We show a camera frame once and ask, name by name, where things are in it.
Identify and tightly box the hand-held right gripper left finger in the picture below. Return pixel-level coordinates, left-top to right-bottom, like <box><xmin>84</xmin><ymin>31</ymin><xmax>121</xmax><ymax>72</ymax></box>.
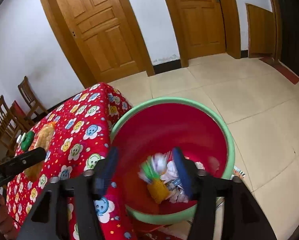
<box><xmin>16</xmin><ymin>146</ymin><xmax>120</xmax><ymax>240</ymax></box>

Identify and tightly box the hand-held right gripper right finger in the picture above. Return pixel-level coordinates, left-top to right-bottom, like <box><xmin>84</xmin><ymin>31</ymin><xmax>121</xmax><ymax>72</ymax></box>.
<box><xmin>171</xmin><ymin>147</ymin><xmax>277</xmax><ymax>240</ymax></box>

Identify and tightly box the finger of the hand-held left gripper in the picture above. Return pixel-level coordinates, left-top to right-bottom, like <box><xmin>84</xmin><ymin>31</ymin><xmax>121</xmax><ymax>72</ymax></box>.
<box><xmin>14</xmin><ymin>147</ymin><xmax>47</xmax><ymax>172</ymax></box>

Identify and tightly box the yellow spiky sponge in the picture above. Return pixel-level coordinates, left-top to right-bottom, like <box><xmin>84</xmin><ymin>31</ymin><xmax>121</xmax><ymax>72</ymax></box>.
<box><xmin>23</xmin><ymin>121</ymin><xmax>58</xmax><ymax>183</ymax></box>

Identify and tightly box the green white small toy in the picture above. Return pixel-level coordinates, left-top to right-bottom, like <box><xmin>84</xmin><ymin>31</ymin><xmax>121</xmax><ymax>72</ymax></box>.
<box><xmin>139</xmin><ymin>159</ymin><xmax>162</xmax><ymax>183</ymax></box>

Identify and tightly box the red basin with green rim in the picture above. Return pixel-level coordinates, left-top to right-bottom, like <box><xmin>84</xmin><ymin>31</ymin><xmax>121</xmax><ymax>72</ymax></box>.
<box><xmin>110</xmin><ymin>97</ymin><xmax>236</xmax><ymax>225</ymax></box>

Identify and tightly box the person's left hand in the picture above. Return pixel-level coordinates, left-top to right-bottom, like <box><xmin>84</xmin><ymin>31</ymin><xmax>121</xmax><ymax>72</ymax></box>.
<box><xmin>0</xmin><ymin>194</ymin><xmax>16</xmax><ymax>232</ymax></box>

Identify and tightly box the green flower-shaped container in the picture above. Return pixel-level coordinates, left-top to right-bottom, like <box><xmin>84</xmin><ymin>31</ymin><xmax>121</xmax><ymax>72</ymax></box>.
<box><xmin>20</xmin><ymin>131</ymin><xmax>35</xmax><ymax>151</ymax></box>

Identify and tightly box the wooden slat-back chair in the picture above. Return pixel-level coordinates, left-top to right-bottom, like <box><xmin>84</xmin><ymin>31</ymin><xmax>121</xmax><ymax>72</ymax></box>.
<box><xmin>18</xmin><ymin>76</ymin><xmax>49</xmax><ymax>122</ymax></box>
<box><xmin>0</xmin><ymin>95</ymin><xmax>27</xmax><ymax>155</ymax></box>

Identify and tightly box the red flower printed tablecloth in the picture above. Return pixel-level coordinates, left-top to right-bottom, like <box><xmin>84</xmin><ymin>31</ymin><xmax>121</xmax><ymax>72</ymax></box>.
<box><xmin>6</xmin><ymin>82</ymin><xmax>165</xmax><ymax>240</ymax></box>

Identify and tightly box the striped paper packet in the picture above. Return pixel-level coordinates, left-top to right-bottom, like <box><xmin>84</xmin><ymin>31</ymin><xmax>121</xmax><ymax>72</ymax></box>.
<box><xmin>233</xmin><ymin>166</ymin><xmax>246</xmax><ymax>180</ymax></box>

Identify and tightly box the wooden panel door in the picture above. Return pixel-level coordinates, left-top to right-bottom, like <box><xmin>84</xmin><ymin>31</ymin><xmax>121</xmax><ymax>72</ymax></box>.
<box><xmin>37</xmin><ymin>0</ymin><xmax>155</xmax><ymax>88</ymax></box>

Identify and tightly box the wooden door with metal handle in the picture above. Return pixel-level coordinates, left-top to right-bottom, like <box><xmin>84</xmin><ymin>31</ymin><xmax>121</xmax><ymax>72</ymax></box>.
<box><xmin>158</xmin><ymin>0</ymin><xmax>241</xmax><ymax>68</ymax></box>

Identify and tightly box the low wooden wall panel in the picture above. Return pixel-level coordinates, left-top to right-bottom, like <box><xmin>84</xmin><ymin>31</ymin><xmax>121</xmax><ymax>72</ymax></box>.
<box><xmin>246</xmin><ymin>3</ymin><xmax>277</xmax><ymax>59</ymax></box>

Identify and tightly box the dark door with wooden frame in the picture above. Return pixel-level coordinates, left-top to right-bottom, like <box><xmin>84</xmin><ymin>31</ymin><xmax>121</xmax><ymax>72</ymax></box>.
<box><xmin>264</xmin><ymin>0</ymin><xmax>299</xmax><ymax>85</ymax></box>

